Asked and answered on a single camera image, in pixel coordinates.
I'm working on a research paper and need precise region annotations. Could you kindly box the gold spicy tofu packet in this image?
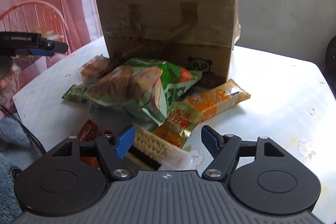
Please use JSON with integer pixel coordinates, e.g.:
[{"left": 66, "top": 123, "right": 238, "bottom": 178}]
[{"left": 152, "top": 101, "right": 202, "bottom": 148}]

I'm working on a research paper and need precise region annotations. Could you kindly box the green chip bag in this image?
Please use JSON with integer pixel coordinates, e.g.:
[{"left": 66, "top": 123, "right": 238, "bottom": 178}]
[{"left": 85, "top": 57, "right": 203, "bottom": 127}]

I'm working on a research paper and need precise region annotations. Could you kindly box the person's left hand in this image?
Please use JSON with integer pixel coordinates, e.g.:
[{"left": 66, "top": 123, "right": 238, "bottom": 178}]
[{"left": 0, "top": 64, "right": 21, "bottom": 105}]

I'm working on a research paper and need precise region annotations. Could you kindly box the red small snack packet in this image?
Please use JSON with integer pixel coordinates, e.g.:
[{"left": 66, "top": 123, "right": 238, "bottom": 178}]
[{"left": 77, "top": 119, "right": 113, "bottom": 169}]

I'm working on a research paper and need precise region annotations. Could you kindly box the pink bread snack packet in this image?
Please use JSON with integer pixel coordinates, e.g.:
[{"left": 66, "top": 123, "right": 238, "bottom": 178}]
[{"left": 79, "top": 55, "right": 120, "bottom": 84}]

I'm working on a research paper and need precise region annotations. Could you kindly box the orange wafer snack bar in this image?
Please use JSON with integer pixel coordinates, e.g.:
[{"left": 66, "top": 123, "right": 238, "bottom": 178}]
[{"left": 186, "top": 79, "right": 251, "bottom": 122}]

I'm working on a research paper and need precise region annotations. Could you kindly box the small green snack packet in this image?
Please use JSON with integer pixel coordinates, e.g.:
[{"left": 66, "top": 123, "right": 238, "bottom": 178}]
[{"left": 62, "top": 84, "right": 87, "bottom": 103}]

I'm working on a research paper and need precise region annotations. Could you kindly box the clear cracker pack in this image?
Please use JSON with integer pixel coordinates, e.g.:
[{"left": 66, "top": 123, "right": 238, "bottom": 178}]
[{"left": 126, "top": 125, "right": 193, "bottom": 171}]

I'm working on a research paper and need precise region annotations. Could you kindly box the blue fuzzy sleeve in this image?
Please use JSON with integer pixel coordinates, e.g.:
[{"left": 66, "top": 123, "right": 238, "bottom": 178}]
[{"left": 0, "top": 118, "right": 46, "bottom": 223}]

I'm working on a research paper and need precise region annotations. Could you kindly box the black exercise bike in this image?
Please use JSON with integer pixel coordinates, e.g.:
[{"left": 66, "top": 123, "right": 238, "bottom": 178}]
[{"left": 322, "top": 36, "right": 336, "bottom": 97}]

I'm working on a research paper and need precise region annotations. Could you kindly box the brown cardboard box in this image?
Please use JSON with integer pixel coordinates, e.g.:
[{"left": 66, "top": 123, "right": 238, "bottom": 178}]
[{"left": 96, "top": 0, "right": 240, "bottom": 89}]

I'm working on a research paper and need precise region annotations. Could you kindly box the black cable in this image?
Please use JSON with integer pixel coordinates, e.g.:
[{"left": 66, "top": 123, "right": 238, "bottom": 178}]
[{"left": 0, "top": 104, "right": 47, "bottom": 158}]

